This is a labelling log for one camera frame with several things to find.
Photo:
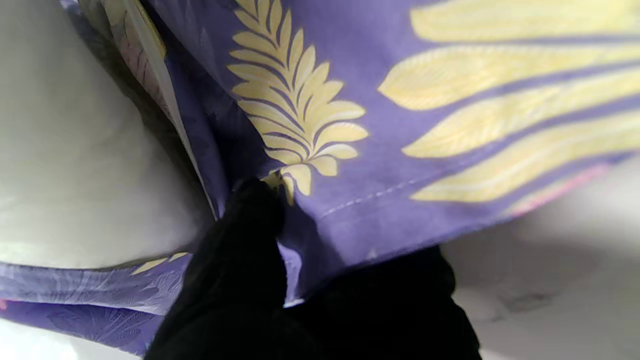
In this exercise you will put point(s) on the blue leaf print pillowcase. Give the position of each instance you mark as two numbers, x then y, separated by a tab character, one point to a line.
400	150

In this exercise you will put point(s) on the white pillow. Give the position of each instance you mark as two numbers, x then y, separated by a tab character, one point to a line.
75	150

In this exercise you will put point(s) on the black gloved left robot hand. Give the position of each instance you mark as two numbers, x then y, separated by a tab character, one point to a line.
235	280

